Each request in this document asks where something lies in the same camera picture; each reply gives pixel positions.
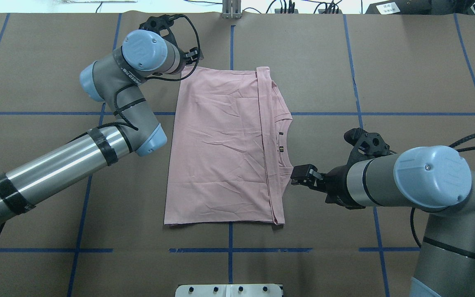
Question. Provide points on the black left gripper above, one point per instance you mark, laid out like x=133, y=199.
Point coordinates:
x=191, y=55

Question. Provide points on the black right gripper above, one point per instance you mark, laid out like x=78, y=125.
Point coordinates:
x=337, y=181

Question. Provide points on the pink t-shirt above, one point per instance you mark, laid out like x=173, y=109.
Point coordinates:
x=229, y=158

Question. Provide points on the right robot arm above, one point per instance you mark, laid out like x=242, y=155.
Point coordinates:
x=433, y=179

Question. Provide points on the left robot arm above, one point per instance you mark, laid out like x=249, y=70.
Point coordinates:
x=114, y=80

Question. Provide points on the aluminium frame post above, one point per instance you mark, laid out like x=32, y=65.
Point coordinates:
x=231, y=9

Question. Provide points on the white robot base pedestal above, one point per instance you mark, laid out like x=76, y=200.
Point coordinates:
x=231, y=290

